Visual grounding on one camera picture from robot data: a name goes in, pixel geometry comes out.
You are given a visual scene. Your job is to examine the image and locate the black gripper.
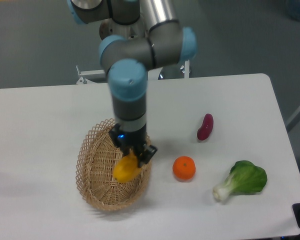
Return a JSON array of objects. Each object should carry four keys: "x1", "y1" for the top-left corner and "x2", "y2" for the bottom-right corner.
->
[{"x1": 108, "y1": 123, "x2": 158, "y2": 168}]

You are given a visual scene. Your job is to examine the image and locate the yellow mango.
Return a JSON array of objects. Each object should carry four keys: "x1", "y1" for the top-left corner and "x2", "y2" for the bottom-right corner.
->
[{"x1": 113, "y1": 151, "x2": 142, "y2": 183}]

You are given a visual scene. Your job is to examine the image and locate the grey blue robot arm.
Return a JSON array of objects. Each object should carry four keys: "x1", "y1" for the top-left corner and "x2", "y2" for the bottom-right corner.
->
[{"x1": 67, "y1": 0, "x2": 198, "y2": 168}]

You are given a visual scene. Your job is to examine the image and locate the woven wicker basket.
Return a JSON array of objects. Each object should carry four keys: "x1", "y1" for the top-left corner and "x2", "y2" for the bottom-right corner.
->
[{"x1": 75, "y1": 118, "x2": 152, "y2": 211}]

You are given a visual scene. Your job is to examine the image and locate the orange tangerine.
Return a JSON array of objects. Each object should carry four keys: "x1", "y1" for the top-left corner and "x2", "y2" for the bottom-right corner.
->
[{"x1": 172, "y1": 156, "x2": 196, "y2": 181}]

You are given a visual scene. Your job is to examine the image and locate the green bok choy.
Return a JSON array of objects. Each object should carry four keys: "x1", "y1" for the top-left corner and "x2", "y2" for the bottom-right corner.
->
[{"x1": 212, "y1": 160, "x2": 268, "y2": 201}]

